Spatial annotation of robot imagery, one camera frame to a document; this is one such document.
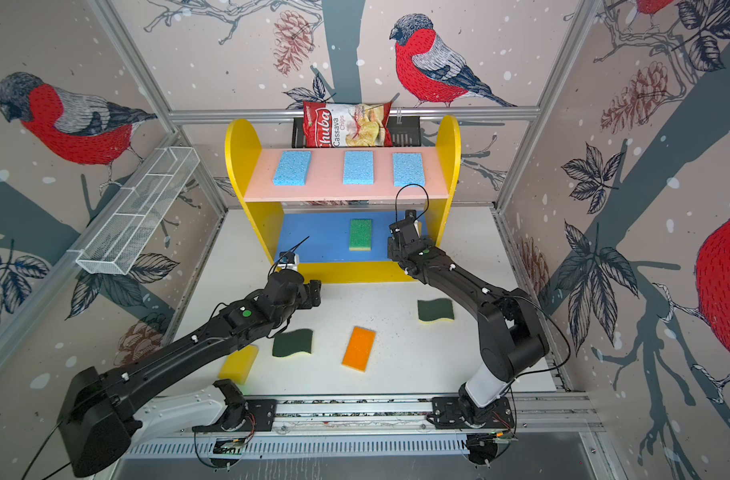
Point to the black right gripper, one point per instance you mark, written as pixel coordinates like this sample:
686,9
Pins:
391,252

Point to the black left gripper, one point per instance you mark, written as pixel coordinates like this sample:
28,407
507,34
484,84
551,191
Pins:
312,293

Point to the light blue sponge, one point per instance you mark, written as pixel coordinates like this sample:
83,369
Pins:
358,168
408,169
292,169

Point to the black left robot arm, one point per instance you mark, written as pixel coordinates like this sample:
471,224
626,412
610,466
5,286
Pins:
97,420

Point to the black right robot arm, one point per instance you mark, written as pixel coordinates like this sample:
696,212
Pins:
511,338

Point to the yellow shelf unit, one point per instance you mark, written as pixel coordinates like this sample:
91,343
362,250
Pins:
242,149

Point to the pink upper shelf board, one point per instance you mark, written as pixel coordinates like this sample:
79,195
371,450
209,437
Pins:
324,181

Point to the dark green wavy sponge left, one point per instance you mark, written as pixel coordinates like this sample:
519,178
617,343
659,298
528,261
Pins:
289,343

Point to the dark green wavy sponge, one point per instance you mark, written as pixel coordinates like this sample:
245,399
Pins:
289,343
440,309

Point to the dark green wavy sponge right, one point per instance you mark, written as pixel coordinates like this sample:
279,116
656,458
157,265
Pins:
440,309

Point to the orange sponge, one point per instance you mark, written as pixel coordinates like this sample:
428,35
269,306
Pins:
359,349

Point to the red cassava chips bag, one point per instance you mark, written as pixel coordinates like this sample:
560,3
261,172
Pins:
334,125

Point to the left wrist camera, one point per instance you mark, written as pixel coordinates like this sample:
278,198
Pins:
288,260

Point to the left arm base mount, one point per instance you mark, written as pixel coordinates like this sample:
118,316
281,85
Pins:
236,412

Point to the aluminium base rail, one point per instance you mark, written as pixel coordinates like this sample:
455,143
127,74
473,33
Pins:
337,426

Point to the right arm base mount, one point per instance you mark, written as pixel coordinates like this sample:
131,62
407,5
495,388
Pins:
459,411

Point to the white mesh wall tray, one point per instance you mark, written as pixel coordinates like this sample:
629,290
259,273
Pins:
122,238

